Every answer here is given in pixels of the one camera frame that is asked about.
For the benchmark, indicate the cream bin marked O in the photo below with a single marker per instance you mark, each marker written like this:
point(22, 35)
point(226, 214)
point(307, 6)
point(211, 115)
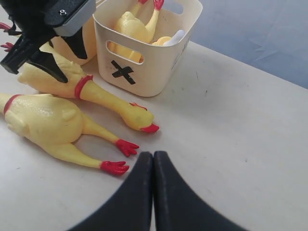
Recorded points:
point(89, 42)

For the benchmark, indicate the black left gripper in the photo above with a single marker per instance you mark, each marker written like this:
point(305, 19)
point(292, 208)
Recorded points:
point(34, 21)

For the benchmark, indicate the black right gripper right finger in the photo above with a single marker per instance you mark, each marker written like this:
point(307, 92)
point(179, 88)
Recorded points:
point(177, 207)

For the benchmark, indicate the headless yellow rubber chicken body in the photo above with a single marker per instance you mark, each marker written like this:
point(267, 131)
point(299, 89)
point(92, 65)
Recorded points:
point(129, 25)

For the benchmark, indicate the yellow rubber chicken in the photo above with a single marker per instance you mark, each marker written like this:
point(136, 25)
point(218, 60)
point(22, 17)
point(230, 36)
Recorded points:
point(81, 86)
point(54, 124)

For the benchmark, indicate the broken chicken head with squeaker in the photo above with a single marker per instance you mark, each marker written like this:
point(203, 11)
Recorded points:
point(169, 41)

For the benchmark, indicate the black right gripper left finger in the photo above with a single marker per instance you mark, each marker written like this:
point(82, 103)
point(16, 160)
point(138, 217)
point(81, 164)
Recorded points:
point(130, 207)

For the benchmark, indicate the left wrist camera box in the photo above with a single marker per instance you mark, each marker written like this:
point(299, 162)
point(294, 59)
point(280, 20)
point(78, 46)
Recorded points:
point(67, 17)

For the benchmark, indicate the cream bin marked X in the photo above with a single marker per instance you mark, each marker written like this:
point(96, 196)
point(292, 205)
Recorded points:
point(149, 77)

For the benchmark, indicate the blue-grey backdrop curtain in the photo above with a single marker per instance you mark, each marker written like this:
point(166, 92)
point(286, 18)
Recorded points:
point(271, 35)

